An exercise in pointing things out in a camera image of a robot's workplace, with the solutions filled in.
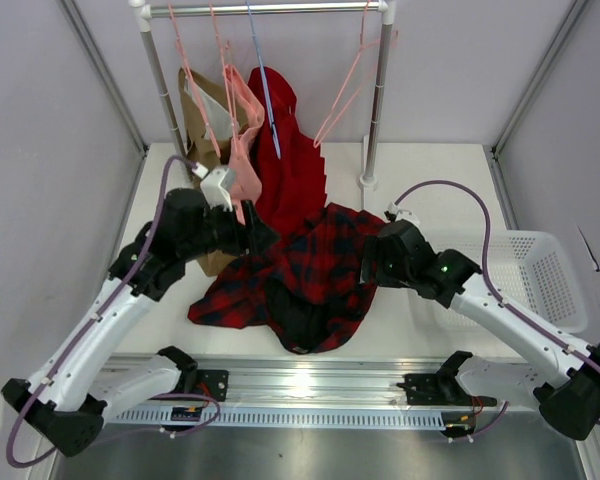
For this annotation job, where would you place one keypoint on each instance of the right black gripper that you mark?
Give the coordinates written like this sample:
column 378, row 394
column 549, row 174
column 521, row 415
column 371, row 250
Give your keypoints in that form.
column 372, row 258

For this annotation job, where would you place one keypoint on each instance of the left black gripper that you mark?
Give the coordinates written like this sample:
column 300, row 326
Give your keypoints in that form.
column 250, row 237

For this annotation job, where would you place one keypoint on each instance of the red plaid skirt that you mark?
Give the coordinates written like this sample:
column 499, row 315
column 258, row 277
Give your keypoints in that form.
column 306, row 288

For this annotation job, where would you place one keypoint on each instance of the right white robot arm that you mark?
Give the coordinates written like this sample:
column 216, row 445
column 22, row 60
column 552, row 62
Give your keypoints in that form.
column 561, row 376

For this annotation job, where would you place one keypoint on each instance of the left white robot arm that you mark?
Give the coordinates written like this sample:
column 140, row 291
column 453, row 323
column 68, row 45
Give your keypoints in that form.
column 64, row 401

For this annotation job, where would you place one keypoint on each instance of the blue hanger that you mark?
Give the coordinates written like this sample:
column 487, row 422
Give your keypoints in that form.
column 265, row 85

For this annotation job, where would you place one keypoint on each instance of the red hanging garment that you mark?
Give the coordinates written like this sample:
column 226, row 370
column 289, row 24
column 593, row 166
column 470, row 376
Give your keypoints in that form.
column 294, row 187

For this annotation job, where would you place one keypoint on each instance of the pink hanging garment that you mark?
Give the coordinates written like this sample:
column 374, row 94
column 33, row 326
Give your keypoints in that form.
column 251, row 116

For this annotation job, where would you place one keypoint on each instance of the tan hanging garment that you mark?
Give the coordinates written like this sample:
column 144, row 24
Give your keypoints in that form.
column 199, row 146

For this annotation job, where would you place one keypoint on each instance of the white plastic basket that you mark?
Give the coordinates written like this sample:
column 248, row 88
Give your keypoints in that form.
column 529, row 267

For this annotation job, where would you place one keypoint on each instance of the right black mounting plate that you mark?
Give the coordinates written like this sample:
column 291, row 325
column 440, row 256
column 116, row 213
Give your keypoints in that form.
column 427, row 389

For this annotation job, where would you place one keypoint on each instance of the black mounting plate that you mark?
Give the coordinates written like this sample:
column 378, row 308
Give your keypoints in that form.
column 208, row 382
column 427, row 389

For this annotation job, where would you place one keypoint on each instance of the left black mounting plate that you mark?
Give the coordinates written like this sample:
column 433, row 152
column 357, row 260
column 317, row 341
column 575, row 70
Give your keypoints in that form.
column 208, row 382

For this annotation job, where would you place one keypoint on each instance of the metal clothes rack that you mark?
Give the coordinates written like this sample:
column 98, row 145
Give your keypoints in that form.
column 144, row 13

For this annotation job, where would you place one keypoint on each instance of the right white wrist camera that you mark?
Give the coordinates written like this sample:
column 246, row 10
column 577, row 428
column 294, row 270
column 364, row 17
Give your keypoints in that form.
column 394, row 213

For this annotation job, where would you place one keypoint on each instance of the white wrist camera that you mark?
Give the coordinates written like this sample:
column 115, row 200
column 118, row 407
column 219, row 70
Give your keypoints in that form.
column 215, row 185
column 394, row 213

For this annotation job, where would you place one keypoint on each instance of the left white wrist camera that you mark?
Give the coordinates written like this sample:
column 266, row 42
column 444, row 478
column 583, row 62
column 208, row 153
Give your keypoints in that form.
column 215, row 185

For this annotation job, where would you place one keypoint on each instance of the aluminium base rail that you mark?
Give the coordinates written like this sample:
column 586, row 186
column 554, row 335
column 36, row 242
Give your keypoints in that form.
column 316, row 382

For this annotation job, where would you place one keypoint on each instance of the slotted white cable duct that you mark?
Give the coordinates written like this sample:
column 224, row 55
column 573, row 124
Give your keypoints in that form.
column 240, row 416

